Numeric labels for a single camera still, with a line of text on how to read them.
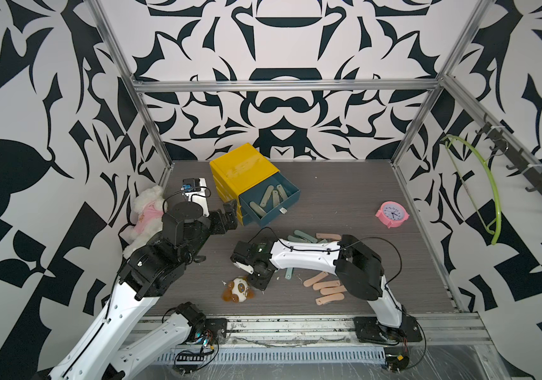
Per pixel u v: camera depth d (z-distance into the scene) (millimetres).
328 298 795
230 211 558
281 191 892
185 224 425
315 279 829
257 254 619
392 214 991
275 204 872
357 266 524
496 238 672
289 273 853
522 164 602
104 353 376
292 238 944
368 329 744
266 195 872
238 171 800
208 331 728
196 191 517
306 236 942
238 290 792
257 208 847
